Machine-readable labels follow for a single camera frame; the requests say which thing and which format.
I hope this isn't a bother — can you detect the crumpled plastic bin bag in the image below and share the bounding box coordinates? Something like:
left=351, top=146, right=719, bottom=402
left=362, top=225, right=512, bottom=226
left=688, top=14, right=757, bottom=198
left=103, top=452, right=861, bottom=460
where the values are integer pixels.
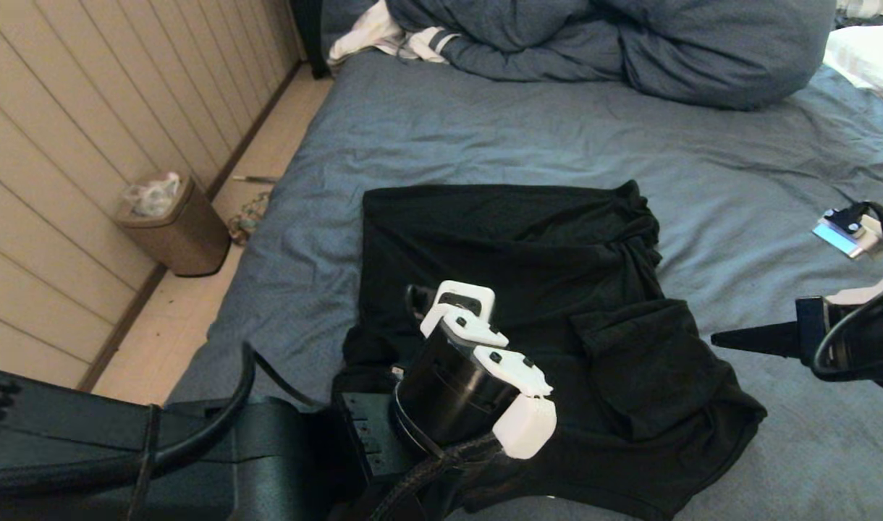
left=123, top=171, right=182, bottom=217

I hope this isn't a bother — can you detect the white pillow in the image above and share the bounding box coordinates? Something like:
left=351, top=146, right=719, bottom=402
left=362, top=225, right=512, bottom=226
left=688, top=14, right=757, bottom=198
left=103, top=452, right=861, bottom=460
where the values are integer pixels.
left=824, top=23, right=883, bottom=114

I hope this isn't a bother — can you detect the dark bedside furniture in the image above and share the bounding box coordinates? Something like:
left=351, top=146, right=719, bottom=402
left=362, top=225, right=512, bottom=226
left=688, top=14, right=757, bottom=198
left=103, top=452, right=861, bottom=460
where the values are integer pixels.
left=291, top=0, right=334, bottom=79

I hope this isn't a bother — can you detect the white striped garment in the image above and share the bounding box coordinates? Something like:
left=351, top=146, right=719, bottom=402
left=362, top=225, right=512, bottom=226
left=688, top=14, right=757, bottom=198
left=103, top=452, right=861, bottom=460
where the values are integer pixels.
left=328, top=0, right=461, bottom=64

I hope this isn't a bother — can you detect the blue crumpled duvet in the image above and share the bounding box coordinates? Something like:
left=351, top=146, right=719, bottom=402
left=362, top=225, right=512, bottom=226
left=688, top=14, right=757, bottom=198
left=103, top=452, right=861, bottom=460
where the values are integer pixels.
left=322, top=0, right=837, bottom=111

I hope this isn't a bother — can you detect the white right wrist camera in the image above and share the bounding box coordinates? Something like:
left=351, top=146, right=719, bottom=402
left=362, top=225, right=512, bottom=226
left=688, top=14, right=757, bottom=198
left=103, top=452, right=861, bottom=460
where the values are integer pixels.
left=812, top=203, right=883, bottom=305

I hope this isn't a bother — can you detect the white left wrist camera on bracket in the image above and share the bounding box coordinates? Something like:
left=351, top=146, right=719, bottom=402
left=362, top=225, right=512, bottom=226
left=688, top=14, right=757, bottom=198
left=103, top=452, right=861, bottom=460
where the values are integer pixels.
left=405, top=280, right=497, bottom=339

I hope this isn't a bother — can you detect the black moon print t-shirt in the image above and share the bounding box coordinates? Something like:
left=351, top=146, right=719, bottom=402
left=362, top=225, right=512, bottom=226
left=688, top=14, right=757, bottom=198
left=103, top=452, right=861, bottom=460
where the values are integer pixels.
left=340, top=179, right=769, bottom=521

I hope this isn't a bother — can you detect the patterned crumpled cloth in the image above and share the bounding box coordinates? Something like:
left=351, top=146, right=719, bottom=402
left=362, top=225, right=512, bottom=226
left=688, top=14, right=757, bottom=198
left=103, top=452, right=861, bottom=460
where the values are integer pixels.
left=228, top=192, right=273, bottom=245

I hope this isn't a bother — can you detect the brown trash bin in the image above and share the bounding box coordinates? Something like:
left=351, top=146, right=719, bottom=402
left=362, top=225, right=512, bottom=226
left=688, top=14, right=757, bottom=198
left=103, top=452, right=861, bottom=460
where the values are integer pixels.
left=112, top=171, right=232, bottom=277

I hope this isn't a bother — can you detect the braided black left arm cable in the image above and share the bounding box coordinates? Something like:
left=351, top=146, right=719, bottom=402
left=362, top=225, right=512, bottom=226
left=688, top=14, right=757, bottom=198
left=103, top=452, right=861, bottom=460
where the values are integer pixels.
left=127, top=342, right=504, bottom=521

